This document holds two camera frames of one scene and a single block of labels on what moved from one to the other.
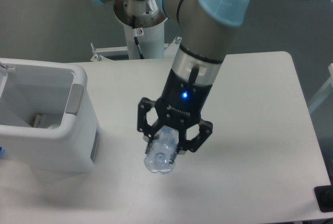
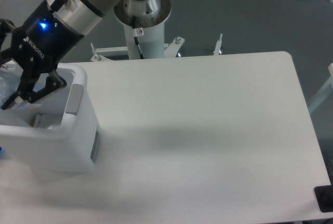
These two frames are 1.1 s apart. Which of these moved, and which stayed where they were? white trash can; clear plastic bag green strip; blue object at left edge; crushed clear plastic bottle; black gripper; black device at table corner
Moved: black gripper; crushed clear plastic bottle
Stayed: white trash can; black device at table corner; clear plastic bag green strip; blue object at left edge
